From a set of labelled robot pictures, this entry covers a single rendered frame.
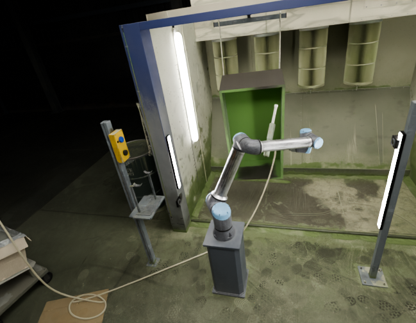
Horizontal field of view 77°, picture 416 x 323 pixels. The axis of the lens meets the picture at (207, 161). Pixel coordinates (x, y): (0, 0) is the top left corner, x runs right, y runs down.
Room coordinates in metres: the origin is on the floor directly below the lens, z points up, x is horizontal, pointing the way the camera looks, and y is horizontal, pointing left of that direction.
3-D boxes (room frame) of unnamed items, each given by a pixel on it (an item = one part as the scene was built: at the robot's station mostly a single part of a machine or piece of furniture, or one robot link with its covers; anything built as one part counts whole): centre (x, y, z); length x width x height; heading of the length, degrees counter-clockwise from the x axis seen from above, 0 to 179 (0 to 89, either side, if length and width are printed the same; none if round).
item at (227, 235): (1.66, -0.05, 0.69); 0.19 x 0.19 x 0.10
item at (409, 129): (1.49, -1.32, 0.82); 0.05 x 0.05 x 1.64; 71
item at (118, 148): (2.02, 0.70, 1.42); 0.12 x 0.06 x 0.26; 161
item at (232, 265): (1.66, -0.05, 0.32); 0.31 x 0.31 x 0.64; 71
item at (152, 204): (1.99, 0.60, 0.95); 0.26 x 0.15 x 0.32; 161
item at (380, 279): (1.49, -1.32, 0.01); 0.20 x 0.20 x 0.01; 71
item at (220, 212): (1.67, -0.05, 0.83); 0.17 x 0.15 x 0.18; 11
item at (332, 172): (3.19, -1.31, 0.11); 2.70 x 0.02 x 0.13; 71
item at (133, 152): (3.15, 0.92, 0.86); 0.54 x 0.54 x 0.01
